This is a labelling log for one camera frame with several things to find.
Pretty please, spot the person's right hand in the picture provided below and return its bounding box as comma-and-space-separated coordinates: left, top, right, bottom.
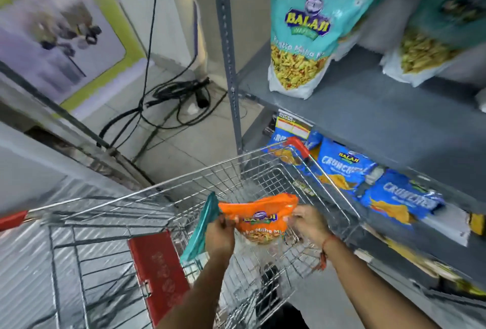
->
287, 204, 335, 250

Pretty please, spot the person's left hand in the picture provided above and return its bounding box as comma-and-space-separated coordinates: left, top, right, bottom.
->
205, 214, 239, 261

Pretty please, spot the small teal snack packet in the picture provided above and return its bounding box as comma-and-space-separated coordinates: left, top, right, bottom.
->
179, 192, 221, 265

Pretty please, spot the orange snack packet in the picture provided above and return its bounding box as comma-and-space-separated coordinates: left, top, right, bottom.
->
218, 193, 299, 245

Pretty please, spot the person's right forearm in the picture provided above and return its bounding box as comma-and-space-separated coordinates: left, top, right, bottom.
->
323, 236, 443, 329

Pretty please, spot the person's left forearm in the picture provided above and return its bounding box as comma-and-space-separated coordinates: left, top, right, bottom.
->
156, 253, 238, 329

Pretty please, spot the blue chips packet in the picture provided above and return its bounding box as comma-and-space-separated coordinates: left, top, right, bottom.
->
359, 169, 446, 225
266, 131, 323, 167
313, 137, 380, 198

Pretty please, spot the red plastic cart seat flap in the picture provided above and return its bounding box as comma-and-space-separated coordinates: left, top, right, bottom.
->
127, 230, 190, 327

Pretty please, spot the white shelf label card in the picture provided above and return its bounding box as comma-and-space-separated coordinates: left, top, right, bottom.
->
274, 109, 314, 140

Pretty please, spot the person's dark trouser leg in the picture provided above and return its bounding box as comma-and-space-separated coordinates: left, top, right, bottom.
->
262, 301, 310, 329

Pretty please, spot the yellow snack packet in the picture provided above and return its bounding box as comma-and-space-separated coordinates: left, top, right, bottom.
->
381, 235, 443, 279

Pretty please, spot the black power plug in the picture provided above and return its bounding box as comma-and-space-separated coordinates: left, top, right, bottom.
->
195, 85, 212, 109

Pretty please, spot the grey metal shelf rack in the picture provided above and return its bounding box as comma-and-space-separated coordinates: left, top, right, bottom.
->
210, 0, 486, 329

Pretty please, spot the large teal snack packet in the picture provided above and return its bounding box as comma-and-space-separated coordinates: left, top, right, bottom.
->
268, 0, 386, 100
380, 0, 486, 87

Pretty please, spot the red thread bracelet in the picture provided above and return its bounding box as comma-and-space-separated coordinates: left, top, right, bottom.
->
313, 235, 339, 271

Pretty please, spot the metal wire shopping cart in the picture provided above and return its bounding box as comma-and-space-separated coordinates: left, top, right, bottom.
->
0, 136, 361, 329

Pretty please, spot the black cable bundle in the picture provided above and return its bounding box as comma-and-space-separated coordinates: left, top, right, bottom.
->
97, 0, 228, 150

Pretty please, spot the grey metal rail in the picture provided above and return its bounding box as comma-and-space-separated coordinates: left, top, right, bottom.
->
0, 60, 154, 189

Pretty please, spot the wall poster with green border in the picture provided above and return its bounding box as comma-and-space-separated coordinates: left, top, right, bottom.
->
0, 0, 147, 120

